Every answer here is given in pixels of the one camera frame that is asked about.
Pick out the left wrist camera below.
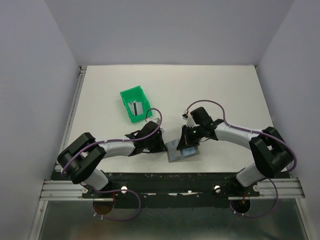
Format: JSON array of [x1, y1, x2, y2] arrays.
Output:
[[147, 118, 161, 125]]

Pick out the aluminium left side rail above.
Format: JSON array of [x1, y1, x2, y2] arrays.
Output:
[[55, 65, 88, 173]]

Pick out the silver card beside diamond card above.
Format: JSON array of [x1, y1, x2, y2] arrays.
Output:
[[159, 127, 165, 136]]

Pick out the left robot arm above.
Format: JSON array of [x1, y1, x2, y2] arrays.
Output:
[[57, 118, 167, 198]]

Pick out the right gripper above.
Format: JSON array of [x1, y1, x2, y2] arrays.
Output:
[[177, 124, 205, 150]]

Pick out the aluminium rail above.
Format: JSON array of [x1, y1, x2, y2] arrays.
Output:
[[39, 178, 306, 202], [55, 65, 88, 173]]

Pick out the green plastic bin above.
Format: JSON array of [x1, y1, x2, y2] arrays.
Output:
[[119, 85, 153, 123]]

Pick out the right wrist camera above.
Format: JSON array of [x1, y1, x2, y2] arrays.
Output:
[[182, 110, 197, 128]]

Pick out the grey card holder wallet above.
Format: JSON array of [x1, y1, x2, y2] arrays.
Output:
[[166, 146, 199, 163]]

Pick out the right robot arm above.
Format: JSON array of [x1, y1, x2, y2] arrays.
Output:
[[176, 107, 294, 196]]

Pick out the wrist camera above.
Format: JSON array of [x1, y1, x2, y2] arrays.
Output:
[[182, 110, 197, 128], [147, 118, 161, 125]]

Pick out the silver diamond print card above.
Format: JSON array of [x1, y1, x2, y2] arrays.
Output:
[[166, 139, 181, 158]]

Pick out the aluminium front rail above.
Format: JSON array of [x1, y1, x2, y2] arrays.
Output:
[[39, 178, 306, 202]]

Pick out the cards in green bin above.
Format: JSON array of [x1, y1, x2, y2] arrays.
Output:
[[127, 100, 144, 116]]

